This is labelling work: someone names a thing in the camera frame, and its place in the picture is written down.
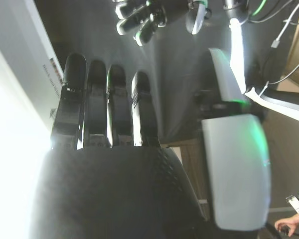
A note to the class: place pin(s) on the person's hand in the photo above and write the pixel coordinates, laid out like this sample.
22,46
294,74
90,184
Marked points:
289,222

